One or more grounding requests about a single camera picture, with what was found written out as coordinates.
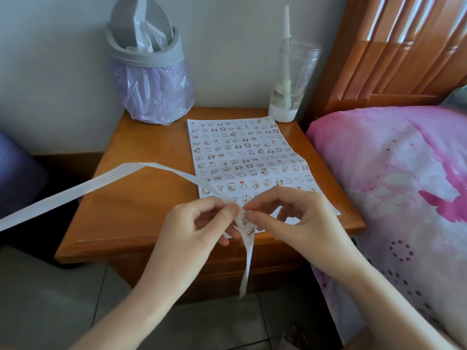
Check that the person's left hand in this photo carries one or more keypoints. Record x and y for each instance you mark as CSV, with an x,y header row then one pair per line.
x,y
186,247

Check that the person's right hand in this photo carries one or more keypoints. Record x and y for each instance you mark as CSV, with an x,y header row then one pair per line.
x,y
313,233

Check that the white paper sheet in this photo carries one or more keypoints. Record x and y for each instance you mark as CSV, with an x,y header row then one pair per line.
x,y
324,207

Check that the long white sticker strip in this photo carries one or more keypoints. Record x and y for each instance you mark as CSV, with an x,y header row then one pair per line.
x,y
91,185

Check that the rows of stuck cartoon stickers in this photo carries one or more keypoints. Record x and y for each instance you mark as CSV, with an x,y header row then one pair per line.
x,y
240,136

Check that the person's left forearm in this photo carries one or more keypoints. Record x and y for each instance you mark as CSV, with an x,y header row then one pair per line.
x,y
120,324

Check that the person's leg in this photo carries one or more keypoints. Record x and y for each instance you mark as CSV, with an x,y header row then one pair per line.
x,y
450,340

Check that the wooden nightstand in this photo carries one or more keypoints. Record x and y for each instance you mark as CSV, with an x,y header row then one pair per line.
x,y
146,149

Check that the pink slipper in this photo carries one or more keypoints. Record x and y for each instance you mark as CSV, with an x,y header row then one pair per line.
x,y
293,339

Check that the pink floral bedding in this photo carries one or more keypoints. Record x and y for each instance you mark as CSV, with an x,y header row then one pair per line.
x,y
397,164

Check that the clear cup with white base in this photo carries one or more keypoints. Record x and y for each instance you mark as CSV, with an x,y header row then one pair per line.
x,y
282,114

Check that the purple plastic bin bag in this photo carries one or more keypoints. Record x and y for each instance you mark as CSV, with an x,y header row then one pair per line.
x,y
153,94

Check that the wooden bed headboard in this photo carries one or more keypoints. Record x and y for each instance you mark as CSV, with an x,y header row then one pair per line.
x,y
383,65

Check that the purple rolled mat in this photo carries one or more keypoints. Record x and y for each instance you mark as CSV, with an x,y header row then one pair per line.
x,y
14,174

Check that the grey trash bin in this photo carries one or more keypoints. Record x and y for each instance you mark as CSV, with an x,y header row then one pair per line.
x,y
146,56

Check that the grey pillow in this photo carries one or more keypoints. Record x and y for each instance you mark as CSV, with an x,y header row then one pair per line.
x,y
458,100

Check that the white straw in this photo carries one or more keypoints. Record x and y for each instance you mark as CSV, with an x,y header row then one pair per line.
x,y
286,21

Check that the white backing scraps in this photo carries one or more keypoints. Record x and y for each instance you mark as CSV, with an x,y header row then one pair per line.
x,y
146,34

